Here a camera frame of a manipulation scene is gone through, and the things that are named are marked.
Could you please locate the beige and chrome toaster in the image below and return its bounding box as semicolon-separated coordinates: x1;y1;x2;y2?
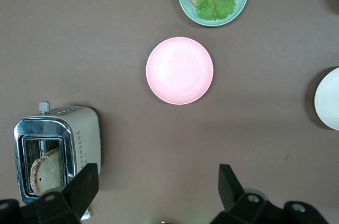
13;101;102;206

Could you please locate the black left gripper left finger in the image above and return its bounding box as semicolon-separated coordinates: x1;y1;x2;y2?
34;163;100;224

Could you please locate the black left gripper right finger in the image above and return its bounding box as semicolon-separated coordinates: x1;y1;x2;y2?
211;164;269;224

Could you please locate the round toast slice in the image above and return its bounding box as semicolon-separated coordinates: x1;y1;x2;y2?
30;146;62;197

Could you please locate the wide beige bowl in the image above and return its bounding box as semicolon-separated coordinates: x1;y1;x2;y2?
314;67;339;131

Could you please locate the wide pink bowl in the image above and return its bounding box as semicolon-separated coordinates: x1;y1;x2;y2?
146;37;215;105

